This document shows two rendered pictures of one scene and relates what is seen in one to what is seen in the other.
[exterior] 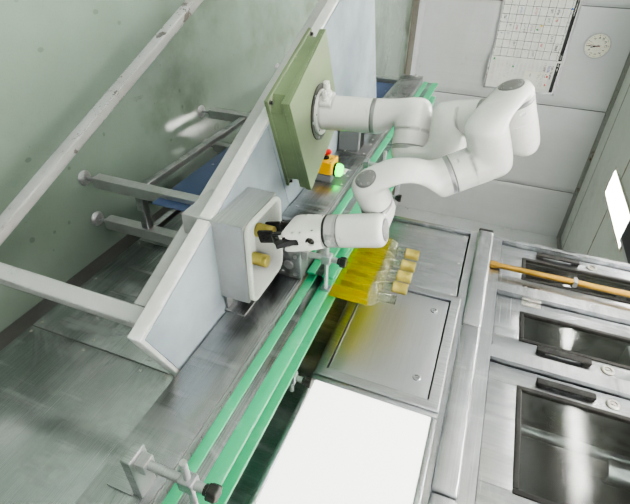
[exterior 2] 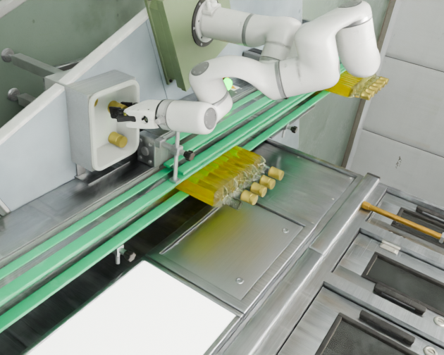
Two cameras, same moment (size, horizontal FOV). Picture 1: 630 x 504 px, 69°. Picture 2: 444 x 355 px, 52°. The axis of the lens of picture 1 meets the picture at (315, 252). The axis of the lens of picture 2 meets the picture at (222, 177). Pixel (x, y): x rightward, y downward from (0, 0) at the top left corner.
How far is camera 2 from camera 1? 0.37 m
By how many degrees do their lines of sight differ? 8
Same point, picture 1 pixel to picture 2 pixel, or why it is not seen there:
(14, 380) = not seen: outside the picture
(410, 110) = (278, 27)
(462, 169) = (287, 73)
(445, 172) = (272, 74)
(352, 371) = (182, 262)
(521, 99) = (351, 15)
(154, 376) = not seen: hidden behind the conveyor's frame
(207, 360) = (38, 210)
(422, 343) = (259, 254)
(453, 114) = not seen: hidden behind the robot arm
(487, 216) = (441, 198)
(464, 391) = (280, 302)
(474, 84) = not seen: outside the picture
